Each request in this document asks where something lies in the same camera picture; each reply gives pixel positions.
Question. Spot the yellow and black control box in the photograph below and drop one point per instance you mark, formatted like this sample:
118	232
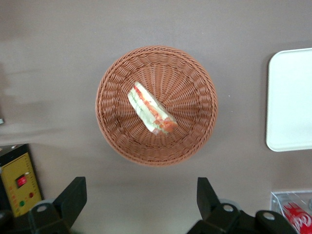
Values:
17	165

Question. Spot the white plastic tray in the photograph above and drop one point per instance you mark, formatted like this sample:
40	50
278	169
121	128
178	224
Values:
290	102

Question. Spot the clear plastic box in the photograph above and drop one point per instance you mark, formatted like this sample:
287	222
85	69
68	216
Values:
278	198

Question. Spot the plastic-wrapped triangle sandwich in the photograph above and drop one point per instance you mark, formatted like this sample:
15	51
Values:
148	108

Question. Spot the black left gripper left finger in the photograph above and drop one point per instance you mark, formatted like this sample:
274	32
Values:
65	202

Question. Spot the brown woven wicker basket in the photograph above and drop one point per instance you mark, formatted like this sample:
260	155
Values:
187	102

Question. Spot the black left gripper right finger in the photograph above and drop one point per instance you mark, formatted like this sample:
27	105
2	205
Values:
207	202

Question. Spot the red cola can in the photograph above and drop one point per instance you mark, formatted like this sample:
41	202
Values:
298	218

